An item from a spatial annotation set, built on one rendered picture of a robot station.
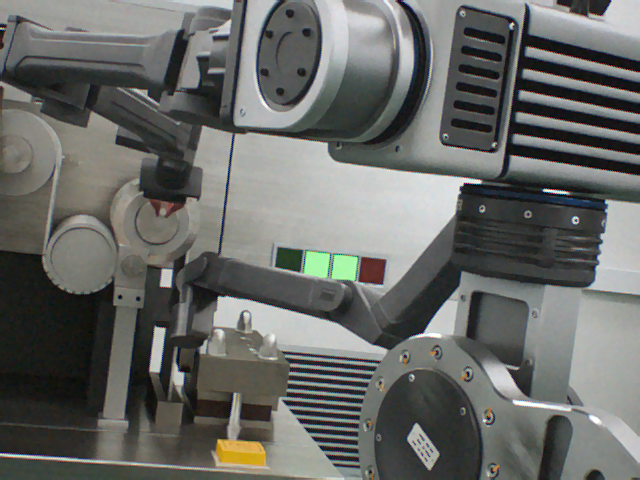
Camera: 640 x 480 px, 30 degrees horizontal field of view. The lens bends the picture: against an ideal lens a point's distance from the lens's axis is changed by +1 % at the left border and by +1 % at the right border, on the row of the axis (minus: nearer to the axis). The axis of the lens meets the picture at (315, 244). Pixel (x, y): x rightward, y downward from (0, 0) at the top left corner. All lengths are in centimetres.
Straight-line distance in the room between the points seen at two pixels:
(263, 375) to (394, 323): 63
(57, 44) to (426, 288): 53
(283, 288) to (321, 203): 76
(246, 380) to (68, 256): 38
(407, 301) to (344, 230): 98
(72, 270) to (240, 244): 47
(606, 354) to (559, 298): 422
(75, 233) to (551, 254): 117
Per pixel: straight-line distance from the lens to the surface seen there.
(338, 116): 92
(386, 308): 149
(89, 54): 126
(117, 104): 154
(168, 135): 171
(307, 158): 242
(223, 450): 185
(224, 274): 181
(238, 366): 206
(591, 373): 526
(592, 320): 523
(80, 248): 205
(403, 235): 247
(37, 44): 135
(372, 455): 112
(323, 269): 243
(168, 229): 204
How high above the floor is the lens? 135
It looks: 3 degrees down
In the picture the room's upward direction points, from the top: 7 degrees clockwise
